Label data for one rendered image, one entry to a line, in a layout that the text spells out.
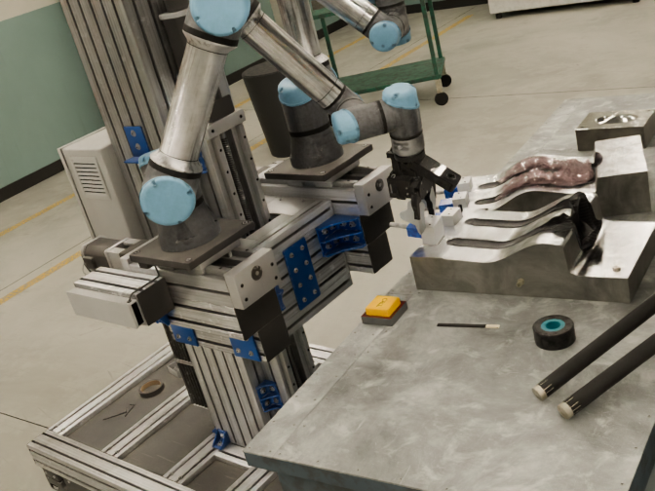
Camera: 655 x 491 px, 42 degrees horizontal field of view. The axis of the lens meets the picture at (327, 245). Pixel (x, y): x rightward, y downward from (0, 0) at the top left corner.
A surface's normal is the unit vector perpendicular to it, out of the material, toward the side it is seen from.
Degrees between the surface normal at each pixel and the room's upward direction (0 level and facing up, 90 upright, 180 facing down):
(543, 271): 90
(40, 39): 90
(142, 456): 0
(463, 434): 0
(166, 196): 96
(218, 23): 84
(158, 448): 0
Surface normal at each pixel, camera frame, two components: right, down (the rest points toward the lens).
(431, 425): -0.24, -0.89
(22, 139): 0.79, 0.06
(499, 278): -0.51, 0.46
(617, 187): -0.25, 0.45
